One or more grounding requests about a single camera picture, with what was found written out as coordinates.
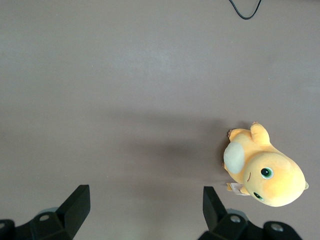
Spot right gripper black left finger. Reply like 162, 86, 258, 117
0, 184, 91, 240

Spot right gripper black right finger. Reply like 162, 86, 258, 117
198, 186, 304, 240

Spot orange plush toy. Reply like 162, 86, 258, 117
221, 121, 310, 208

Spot black looped cable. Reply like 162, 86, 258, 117
228, 0, 263, 20

